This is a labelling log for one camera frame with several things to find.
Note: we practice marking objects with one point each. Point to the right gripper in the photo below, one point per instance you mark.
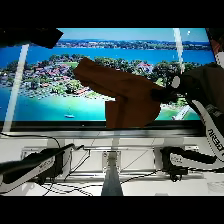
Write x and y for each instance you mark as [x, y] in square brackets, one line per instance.
[164, 95]

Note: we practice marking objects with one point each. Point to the brown garment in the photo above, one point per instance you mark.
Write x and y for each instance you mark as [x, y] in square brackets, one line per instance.
[126, 93]

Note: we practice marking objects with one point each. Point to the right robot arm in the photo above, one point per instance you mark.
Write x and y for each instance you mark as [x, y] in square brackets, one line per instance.
[206, 96]

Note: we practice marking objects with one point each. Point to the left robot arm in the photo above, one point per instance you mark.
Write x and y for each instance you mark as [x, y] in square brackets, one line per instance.
[30, 166]

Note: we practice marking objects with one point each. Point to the black garment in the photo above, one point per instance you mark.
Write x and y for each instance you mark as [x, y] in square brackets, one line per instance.
[33, 36]

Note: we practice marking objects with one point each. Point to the silver frame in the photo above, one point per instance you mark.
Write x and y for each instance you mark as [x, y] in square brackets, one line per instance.
[111, 176]

